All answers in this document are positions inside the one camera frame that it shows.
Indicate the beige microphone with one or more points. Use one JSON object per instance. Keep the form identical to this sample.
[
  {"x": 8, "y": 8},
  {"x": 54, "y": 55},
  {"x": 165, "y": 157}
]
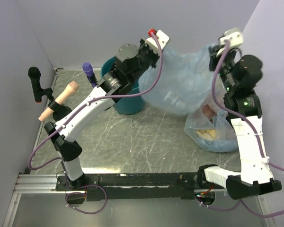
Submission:
[{"x": 68, "y": 91}]

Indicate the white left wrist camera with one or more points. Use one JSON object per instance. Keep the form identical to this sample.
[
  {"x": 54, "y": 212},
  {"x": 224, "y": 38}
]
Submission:
[{"x": 157, "y": 40}]

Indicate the aluminium frame rail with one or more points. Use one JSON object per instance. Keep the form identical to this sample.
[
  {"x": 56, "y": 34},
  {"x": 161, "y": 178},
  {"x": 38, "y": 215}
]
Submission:
[{"x": 76, "y": 69}]

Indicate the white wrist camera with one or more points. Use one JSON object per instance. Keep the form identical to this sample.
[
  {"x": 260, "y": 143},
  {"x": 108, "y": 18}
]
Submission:
[
  {"x": 235, "y": 38},
  {"x": 157, "y": 40}
]

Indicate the black round stand base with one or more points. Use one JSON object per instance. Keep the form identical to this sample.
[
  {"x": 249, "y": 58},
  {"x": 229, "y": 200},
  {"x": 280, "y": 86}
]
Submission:
[{"x": 60, "y": 111}]

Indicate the black microphone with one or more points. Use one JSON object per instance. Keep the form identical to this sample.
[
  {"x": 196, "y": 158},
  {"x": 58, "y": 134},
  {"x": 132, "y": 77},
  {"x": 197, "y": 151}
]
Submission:
[{"x": 35, "y": 75}]

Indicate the teal plastic trash bin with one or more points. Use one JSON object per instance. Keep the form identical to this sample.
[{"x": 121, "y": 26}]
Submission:
[{"x": 127, "y": 106}]

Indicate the clear bag with trash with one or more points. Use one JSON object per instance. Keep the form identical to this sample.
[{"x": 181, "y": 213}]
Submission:
[{"x": 209, "y": 129}]

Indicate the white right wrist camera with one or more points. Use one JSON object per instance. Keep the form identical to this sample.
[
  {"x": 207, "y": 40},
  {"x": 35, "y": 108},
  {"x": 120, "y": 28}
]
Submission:
[{"x": 235, "y": 38}]

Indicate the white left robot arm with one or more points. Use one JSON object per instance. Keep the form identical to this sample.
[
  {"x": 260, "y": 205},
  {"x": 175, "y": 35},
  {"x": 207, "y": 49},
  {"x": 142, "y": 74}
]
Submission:
[{"x": 131, "y": 61}]

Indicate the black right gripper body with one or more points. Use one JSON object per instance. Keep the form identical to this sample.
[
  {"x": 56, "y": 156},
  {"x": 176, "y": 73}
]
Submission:
[{"x": 228, "y": 65}]

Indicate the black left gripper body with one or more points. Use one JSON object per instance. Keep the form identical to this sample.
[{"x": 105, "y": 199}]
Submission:
[{"x": 148, "y": 58}]

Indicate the light blue trash bag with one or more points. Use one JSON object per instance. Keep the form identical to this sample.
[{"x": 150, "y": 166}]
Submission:
[{"x": 183, "y": 84}]

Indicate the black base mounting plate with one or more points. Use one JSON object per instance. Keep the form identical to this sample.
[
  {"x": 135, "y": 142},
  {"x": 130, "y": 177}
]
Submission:
[{"x": 137, "y": 186}]

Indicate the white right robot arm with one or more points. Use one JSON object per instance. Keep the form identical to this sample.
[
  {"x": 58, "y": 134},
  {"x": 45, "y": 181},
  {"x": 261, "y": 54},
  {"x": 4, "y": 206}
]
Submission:
[{"x": 245, "y": 116}]

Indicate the purple microphone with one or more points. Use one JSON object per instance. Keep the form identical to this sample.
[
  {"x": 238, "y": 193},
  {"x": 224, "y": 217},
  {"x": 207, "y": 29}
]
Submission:
[{"x": 88, "y": 69}]

